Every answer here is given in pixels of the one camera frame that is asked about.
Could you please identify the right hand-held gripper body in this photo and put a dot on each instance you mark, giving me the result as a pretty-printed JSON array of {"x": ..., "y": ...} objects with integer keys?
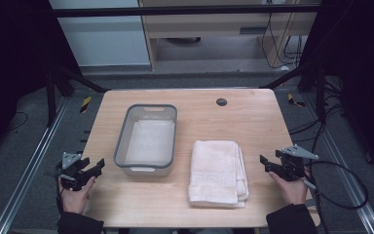
[{"x": 292, "y": 164}]

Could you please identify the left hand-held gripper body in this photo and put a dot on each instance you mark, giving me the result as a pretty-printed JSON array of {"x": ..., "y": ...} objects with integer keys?
[{"x": 73, "y": 172}]

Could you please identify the white towel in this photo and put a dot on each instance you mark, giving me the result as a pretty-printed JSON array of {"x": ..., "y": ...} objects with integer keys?
[{"x": 216, "y": 174}]

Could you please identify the grey plastic basin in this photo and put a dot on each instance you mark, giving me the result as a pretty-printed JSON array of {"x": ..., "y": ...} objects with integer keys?
[{"x": 149, "y": 139}]

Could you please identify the person's left hand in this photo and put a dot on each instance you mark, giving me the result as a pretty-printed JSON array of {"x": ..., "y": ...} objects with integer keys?
[{"x": 75, "y": 199}]

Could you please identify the person's right hand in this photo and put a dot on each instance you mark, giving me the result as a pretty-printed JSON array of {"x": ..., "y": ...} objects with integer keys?
[{"x": 292, "y": 191}]

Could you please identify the yellow black tape strip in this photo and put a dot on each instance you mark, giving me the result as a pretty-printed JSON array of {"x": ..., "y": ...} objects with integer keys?
[
  {"x": 294, "y": 100},
  {"x": 85, "y": 104}
]

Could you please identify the dark curtain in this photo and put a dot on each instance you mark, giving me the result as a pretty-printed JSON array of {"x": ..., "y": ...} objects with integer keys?
[
  {"x": 13, "y": 65},
  {"x": 363, "y": 65}
]

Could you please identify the white cabinet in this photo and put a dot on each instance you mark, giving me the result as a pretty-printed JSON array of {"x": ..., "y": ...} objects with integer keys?
[{"x": 107, "y": 42}]

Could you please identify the wooden background desk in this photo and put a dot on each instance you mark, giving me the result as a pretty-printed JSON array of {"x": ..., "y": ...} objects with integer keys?
[{"x": 207, "y": 24}]

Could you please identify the metal floor rail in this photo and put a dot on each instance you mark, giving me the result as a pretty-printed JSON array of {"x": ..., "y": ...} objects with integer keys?
[
  {"x": 29, "y": 162},
  {"x": 344, "y": 169}
]

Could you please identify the black frame stand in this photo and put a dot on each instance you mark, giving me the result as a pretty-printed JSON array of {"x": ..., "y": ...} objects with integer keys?
[
  {"x": 50, "y": 97},
  {"x": 320, "y": 94}
]

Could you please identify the black horizontal frame bar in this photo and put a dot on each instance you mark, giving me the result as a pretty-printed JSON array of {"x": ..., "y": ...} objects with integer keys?
[{"x": 175, "y": 11}]

